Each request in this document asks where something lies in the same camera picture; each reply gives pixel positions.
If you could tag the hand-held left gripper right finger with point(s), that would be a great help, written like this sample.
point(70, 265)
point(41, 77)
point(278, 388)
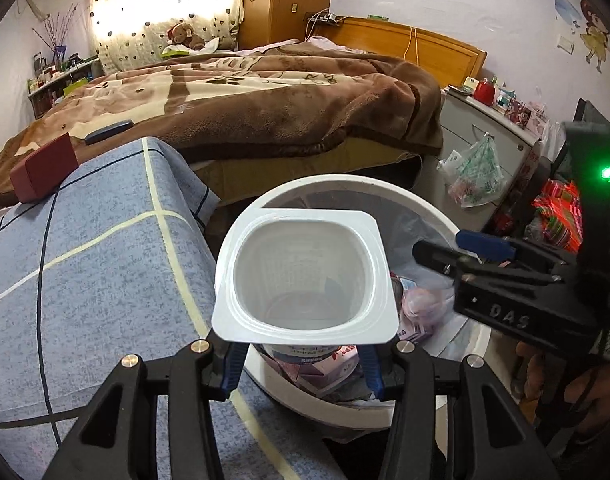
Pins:
point(371, 370)

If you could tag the brown printed blanket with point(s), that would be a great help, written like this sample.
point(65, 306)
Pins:
point(285, 105)

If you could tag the blue wall sticker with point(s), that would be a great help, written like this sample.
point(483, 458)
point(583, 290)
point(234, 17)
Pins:
point(567, 5)

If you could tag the person's right hand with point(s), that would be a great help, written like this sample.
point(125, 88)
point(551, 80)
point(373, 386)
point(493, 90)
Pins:
point(580, 390)

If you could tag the yellow mattress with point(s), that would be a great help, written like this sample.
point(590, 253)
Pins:
point(285, 160)

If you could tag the white wall switch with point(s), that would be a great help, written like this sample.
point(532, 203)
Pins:
point(566, 44)

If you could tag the white wall pipe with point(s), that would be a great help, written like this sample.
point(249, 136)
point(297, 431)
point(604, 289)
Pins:
point(35, 5)

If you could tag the white yogurt cup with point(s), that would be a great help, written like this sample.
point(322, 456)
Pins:
point(225, 285)

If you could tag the green book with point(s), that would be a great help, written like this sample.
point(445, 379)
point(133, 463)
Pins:
point(175, 51)

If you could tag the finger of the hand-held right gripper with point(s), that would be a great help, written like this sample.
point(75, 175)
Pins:
point(485, 245)
point(440, 257)

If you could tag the brown teddy bear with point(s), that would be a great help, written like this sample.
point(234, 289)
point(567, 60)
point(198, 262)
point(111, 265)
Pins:
point(185, 35)

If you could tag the green printed plastic bag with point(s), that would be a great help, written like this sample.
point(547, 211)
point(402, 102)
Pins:
point(477, 172)

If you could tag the wooden headboard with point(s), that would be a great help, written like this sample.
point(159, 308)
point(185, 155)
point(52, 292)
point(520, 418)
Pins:
point(435, 52)

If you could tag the purple flower branches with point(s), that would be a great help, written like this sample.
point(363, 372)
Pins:
point(57, 30)

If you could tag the power strip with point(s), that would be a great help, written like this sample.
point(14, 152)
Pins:
point(325, 17)

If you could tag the dark red box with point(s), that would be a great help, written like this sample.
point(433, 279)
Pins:
point(45, 167)

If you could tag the grey nightstand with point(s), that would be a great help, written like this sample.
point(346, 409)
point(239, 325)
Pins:
point(510, 140)

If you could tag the red jar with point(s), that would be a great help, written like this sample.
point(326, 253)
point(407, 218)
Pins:
point(484, 92)

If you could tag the white trash bin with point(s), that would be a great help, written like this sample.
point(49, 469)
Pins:
point(335, 183)

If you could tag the dark remote control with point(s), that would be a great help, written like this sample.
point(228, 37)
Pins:
point(110, 131)

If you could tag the boxes on nightstand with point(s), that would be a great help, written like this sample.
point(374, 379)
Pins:
point(522, 112)

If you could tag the cluttered white shelf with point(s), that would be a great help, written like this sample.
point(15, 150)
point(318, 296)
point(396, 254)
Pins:
point(60, 82)

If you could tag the red green packets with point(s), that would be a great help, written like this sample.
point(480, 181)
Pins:
point(555, 215)

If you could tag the cartoon girl wall sticker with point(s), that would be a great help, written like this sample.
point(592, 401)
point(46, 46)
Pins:
point(597, 35)

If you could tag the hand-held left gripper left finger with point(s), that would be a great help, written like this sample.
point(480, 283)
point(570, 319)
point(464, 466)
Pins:
point(233, 375)

